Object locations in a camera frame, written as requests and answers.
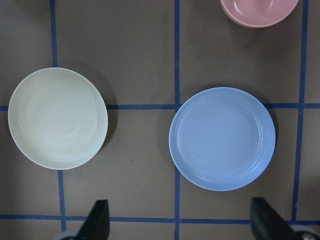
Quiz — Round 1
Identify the blue plate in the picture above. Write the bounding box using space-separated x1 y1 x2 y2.
168 87 276 192

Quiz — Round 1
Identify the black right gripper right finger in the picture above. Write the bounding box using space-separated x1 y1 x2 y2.
250 197 299 240

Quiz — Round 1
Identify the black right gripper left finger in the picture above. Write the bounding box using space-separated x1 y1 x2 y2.
77 199 110 240

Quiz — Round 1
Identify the pink plate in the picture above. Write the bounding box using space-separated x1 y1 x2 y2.
220 0 298 28

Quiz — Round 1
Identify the cream white plate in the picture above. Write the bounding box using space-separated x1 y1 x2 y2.
8 67 108 170

